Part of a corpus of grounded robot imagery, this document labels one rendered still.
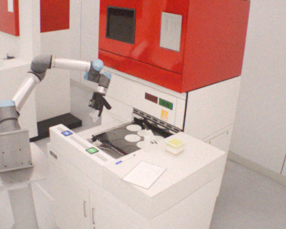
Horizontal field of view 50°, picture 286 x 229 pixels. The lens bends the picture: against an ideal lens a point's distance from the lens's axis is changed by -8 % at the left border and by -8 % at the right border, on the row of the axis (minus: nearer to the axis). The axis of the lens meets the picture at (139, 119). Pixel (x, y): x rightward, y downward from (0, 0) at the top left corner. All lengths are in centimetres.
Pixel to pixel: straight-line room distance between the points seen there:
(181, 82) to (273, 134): 173
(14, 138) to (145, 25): 104
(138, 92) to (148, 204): 98
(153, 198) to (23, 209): 96
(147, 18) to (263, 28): 154
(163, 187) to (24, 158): 84
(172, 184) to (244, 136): 213
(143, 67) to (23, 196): 112
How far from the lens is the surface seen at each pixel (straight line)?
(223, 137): 261
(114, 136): 211
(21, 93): 217
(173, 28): 191
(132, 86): 231
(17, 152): 191
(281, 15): 322
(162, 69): 201
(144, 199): 153
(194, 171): 170
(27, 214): 219
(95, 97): 234
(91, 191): 190
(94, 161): 174
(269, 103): 338
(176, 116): 208
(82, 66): 220
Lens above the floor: 188
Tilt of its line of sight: 25 degrees down
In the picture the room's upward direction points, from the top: 3 degrees clockwise
